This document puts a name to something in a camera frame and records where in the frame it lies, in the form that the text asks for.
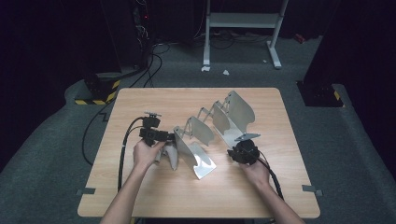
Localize black cables under stand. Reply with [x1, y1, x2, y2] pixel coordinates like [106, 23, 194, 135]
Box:
[192, 29, 272, 50]

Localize black equipment rack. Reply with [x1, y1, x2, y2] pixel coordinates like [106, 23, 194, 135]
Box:
[130, 0, 154, 69]

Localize black yellow striped base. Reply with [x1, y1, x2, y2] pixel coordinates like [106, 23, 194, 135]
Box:
[297, 81, 345, 108]
[74, 73, 121, 105]

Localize person's left hand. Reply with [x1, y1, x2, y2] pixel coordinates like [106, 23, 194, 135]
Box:
[133, 139, 166, 171]

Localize black floor cable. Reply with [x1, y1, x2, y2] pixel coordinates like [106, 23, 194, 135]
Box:
[81, 99, 117, 166]

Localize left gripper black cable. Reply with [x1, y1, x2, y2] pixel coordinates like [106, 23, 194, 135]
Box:
[117, 116, 147, 193]

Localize person's right hand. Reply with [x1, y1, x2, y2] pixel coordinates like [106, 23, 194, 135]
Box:
[239, 160, 271, 189]

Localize white metal stand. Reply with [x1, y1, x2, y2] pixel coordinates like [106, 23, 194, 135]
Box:
[203, 0, 289, 70]

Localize grey metal extendable book rack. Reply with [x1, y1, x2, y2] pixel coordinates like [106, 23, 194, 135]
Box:
[172, 91, 257, 180]

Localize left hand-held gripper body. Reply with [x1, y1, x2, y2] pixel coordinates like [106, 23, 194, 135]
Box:
[138, 111, 163, 147]

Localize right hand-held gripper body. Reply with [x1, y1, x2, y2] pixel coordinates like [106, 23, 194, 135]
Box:
[233, 133, 262, 166]

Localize bundle of black cables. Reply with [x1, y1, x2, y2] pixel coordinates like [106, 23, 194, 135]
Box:
[129, 42, 171, 89]

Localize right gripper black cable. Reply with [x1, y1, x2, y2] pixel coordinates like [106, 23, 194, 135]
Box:
[248, 148, 285, 201]

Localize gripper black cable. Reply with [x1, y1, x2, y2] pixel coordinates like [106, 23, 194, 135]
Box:
[248, 148, 285, 201]
[117, 116, 147, 193]

